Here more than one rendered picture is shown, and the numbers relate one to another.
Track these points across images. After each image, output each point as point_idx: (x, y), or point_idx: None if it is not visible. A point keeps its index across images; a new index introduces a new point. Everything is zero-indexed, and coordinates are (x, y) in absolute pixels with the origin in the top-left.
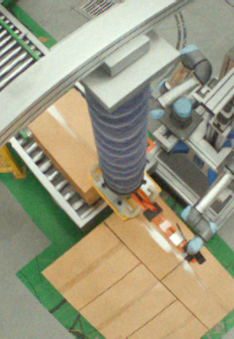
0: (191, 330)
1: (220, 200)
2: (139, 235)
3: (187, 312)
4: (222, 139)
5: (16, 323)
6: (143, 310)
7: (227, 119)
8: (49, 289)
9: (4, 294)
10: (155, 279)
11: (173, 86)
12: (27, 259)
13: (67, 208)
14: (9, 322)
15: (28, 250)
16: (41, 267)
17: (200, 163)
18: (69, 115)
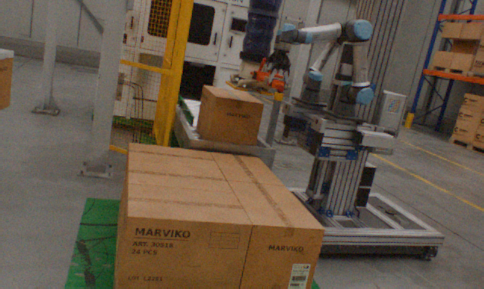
0: (228, 213)
1: (319, 125)
2: (231, 163)
3: (236, 203)
4: (339, 94)
5: (29, 214)
6: (191, 182)
7: (349, 51)
8: (104, 214)
9: (54, 199)
10: (223, 178)
11: (314, 65)
12: (111, 198)
13: (190, 135)
14: (23, 210)
15: (120, 196)
16: (118, 205)
17: (311, 132)
18: (234, 91)
